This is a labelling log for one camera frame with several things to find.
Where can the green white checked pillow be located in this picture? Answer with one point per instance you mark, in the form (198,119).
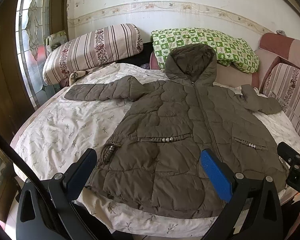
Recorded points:
(229,50)

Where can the striped floral pillow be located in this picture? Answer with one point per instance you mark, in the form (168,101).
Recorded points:
(94,49)

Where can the olive quilted hooded jacket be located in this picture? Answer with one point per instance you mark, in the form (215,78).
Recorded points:
(151,162)

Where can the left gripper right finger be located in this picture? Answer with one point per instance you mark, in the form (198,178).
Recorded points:
(252,208)

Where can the pink bed sheet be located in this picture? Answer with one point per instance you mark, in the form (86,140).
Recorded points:
(230,76)

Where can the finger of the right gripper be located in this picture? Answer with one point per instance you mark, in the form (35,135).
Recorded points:
(287,153)

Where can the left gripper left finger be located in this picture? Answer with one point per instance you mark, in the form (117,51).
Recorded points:
(46,209)

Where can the striped floral side cushion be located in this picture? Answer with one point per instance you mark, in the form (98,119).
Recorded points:
(283,84)

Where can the stained glass door panel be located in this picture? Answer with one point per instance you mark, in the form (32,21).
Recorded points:
(31,31)

